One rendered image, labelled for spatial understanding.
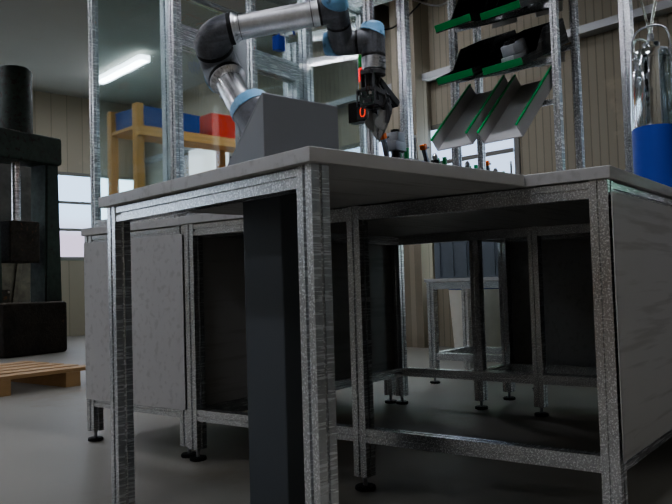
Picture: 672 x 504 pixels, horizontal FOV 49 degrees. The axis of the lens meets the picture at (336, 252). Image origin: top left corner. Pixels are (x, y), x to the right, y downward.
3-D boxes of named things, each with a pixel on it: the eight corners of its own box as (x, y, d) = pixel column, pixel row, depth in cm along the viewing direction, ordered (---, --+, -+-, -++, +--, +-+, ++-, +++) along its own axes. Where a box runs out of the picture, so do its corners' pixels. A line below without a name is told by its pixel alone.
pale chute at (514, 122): (523, 136, 201) (516, 123, 199) (483, 144, 210) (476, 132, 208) (559, 76, 215) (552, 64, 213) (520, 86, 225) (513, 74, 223)
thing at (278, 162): (309, 161, 136) (309, 145, 136) (98, 208, 203) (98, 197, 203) (524, 186, 183) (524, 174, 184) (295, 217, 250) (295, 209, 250)
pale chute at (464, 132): (473, 144, 210) (466, 132, 208) (437, 151, 219) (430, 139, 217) (510, 86, 224) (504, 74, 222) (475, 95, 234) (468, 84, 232)
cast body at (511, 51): (515, 66, 205) (508, 41, 203) (503, 69, 209) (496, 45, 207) (532, 58, 210) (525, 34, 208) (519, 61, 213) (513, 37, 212)
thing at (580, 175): (610, 177, 172) (609, 164, 172) (179, 224, 262) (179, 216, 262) (723, 213, 284) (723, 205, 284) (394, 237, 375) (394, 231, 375)
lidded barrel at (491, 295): (520, 353, 593) (517, 283, 596) (485, 359, 562) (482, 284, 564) (473, 351, 627) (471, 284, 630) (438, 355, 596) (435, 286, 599)
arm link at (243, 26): (184, 9, 223) (344, -21, 221) (195, 38, 232) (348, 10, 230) (184, 33, 216) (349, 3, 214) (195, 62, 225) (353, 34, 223)
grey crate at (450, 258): (533, 275, 402) (531, 233, 403) (432, 278, 439) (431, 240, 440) (561, 274, 435) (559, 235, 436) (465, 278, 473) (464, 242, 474)
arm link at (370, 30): (359, 28, 236) (385, 26, 235) (360, 62, 236) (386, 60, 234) (356, 19, 228) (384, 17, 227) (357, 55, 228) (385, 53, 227)
